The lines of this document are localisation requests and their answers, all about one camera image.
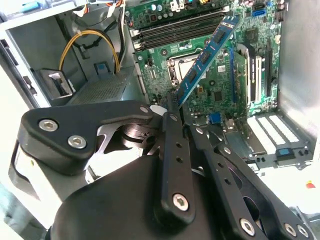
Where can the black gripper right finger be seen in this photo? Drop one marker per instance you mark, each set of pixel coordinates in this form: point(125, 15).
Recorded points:
point(225, 182)

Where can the blue RAM stick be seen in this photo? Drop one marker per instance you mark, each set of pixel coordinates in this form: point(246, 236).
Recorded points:
point(212, 47)

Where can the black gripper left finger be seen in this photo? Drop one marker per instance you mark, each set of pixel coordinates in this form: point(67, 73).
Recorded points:
point(75, 120)

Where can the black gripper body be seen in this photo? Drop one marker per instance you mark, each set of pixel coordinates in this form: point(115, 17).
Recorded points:
point(112, 202)

